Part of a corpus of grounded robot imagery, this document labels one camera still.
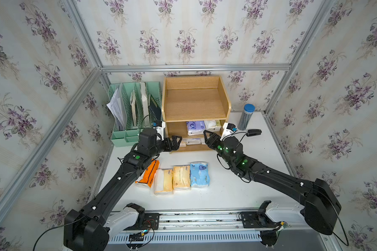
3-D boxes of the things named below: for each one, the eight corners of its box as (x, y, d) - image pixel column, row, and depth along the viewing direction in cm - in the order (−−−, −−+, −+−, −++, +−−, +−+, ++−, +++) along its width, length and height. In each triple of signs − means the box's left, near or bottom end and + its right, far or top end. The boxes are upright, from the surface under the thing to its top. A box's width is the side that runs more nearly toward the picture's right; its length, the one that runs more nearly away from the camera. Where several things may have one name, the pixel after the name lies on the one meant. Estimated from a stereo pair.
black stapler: (247, 137, 109) (248, 133, 106) (244, 133, 111) (246, 130, 108) (259, 134, 111) (262, 131, 107) (257, 131, 113) (259, 127, 110)
